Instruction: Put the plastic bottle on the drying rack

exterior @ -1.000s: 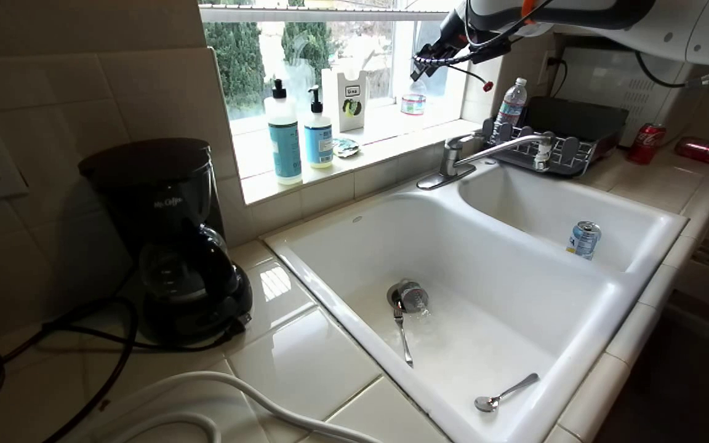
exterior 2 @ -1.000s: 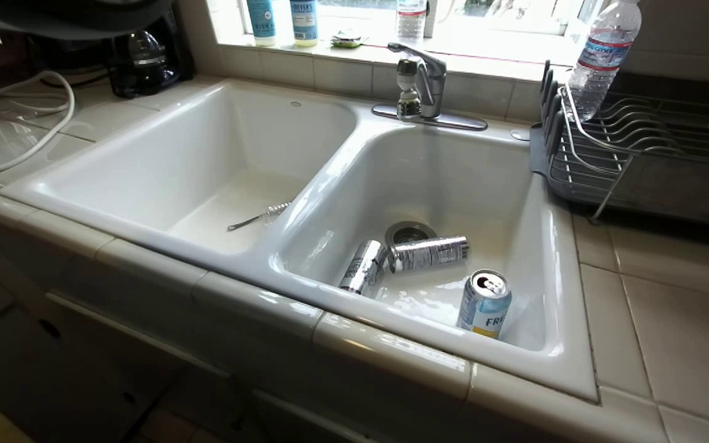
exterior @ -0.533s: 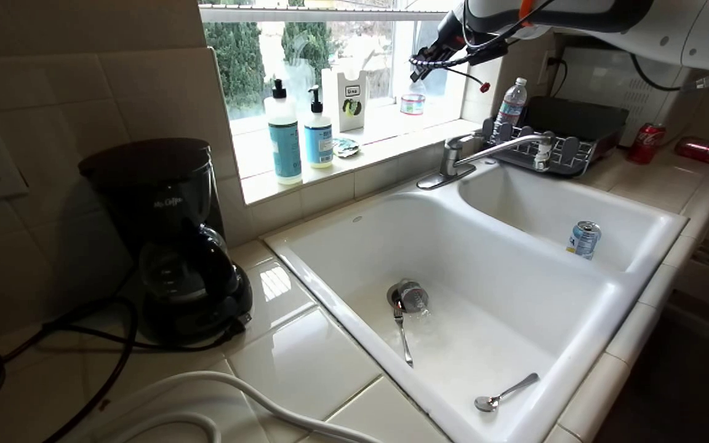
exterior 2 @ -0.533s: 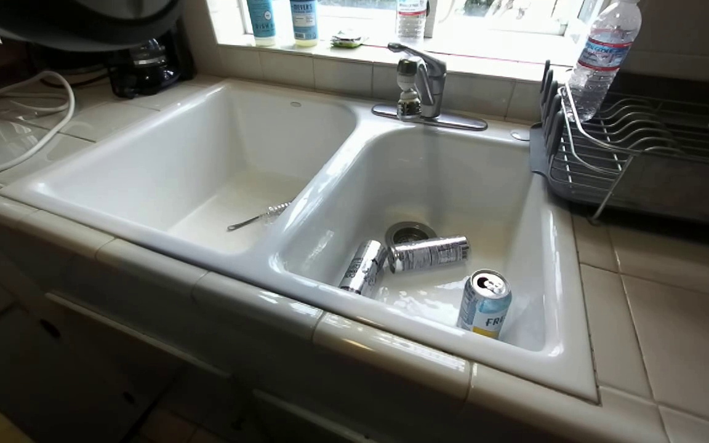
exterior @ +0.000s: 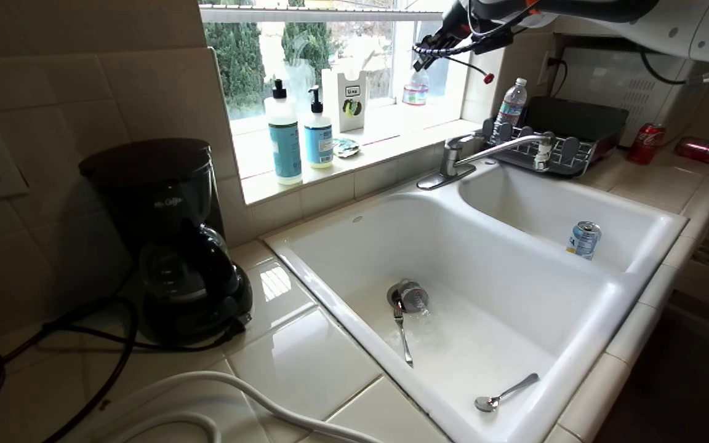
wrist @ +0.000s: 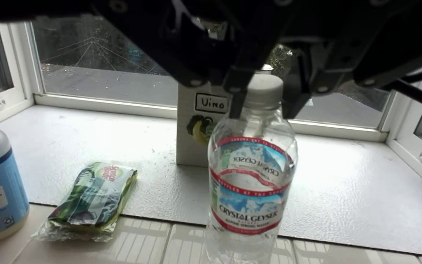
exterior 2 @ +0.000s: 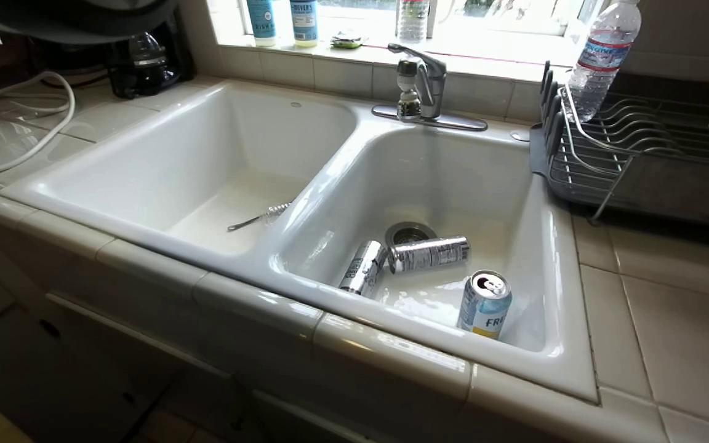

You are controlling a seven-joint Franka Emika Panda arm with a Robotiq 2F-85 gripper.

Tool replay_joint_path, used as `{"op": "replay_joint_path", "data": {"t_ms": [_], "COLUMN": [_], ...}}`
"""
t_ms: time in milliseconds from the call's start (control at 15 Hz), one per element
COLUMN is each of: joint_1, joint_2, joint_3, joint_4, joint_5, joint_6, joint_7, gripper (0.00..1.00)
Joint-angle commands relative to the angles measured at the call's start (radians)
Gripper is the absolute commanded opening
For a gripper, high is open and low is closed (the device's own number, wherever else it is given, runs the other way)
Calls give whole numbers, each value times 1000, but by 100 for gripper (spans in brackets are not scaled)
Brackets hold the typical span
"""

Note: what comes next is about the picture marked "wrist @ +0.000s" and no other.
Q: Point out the white window frame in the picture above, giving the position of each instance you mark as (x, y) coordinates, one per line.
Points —
(98, 105)

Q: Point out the clear plastic water bottle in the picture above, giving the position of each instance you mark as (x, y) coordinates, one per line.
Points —
(249, 185)

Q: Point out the green crumpled snack packet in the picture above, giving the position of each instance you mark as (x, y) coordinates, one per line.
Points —
(91, 200)

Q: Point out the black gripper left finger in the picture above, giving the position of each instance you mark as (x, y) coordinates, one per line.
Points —
(197, 49)

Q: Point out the white printed carton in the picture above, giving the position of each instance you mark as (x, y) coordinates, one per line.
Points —
(197, 127)

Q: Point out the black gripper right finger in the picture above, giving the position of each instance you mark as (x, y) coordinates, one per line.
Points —
(329, 53)

